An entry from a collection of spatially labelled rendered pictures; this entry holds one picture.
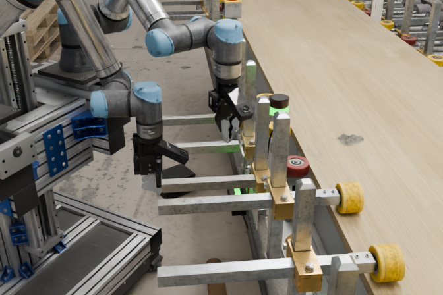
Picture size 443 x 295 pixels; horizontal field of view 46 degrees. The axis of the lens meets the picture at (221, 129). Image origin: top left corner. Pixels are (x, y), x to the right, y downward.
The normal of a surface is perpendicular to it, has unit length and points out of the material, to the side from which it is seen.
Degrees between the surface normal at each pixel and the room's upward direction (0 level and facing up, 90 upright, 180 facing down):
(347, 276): 90
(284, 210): 90
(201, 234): 0
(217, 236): 0
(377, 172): 0
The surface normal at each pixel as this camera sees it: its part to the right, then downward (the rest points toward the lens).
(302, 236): 0.11, 0.45
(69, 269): 0.00, -0.89
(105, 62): 0.41, 0.29
